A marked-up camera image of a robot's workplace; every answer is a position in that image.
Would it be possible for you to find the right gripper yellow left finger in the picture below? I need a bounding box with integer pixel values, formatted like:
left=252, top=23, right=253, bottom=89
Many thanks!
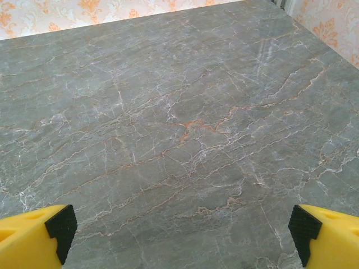
left=0, top=203, right=78, bottom=269

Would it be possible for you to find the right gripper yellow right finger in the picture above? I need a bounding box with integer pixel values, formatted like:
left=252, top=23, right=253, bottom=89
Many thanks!
left=288, top=203, right=359, bottom=269

